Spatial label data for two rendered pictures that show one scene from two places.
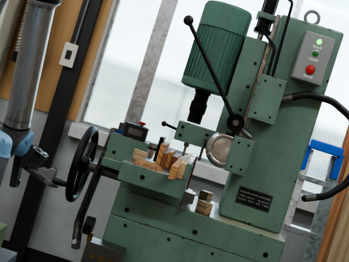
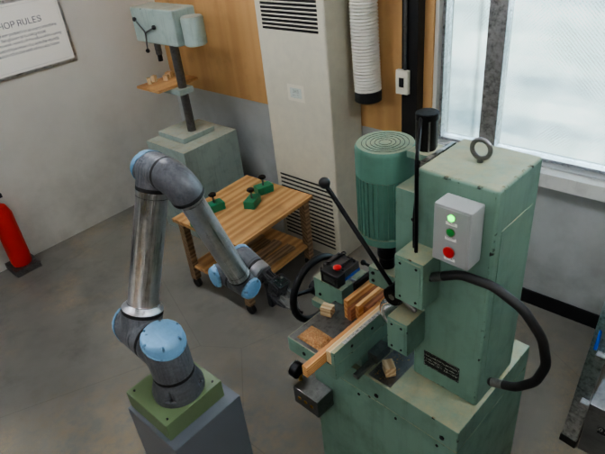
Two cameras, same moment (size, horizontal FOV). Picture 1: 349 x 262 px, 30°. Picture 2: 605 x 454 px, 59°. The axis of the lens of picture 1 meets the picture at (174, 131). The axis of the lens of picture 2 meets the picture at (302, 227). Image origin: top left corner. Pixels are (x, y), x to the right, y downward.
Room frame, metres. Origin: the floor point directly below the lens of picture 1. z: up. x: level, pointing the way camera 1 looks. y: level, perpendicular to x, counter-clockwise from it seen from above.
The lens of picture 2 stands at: (1.17, -0.86, 2.13)
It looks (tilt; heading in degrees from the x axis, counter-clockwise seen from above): 32 degrees down; 45
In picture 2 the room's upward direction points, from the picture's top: 6 degrees counter-clockwise
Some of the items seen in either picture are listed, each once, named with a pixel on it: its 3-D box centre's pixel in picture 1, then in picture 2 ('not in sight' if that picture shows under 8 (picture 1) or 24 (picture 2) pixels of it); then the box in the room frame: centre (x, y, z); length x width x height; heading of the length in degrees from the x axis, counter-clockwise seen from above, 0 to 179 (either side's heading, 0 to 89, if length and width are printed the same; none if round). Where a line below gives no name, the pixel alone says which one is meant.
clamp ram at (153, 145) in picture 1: (151, 146); (356, 284); (2.33, 0.06, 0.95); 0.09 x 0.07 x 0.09; 177
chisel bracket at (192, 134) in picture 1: (194, 136); (392, 278); (2.34, -0.08, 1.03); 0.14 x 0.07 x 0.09; 87
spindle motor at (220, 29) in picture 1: (216, 49); (385, 190); (2.34, -0.06, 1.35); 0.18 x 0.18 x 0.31
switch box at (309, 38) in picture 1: (312, 59); (457, 231); (2.19, -0.37, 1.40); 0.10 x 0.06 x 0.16; 87
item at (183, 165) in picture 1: (185, 164); (388, 305); (2.32, -0.07, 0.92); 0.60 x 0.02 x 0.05; 177
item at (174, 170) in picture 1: (179, 165); (374, 313); (2.27, -0.05, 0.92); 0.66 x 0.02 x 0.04; 177
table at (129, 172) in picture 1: (147, 168); (359, 303); (2.33, 0.05, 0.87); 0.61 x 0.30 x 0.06; 177
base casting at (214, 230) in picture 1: (199, 217); (417, 352); (2.34, -0.18, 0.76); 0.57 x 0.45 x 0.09; 87
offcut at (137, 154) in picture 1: (139, 155); (327, 309); (2.20, 0.09, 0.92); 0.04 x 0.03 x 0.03; 103
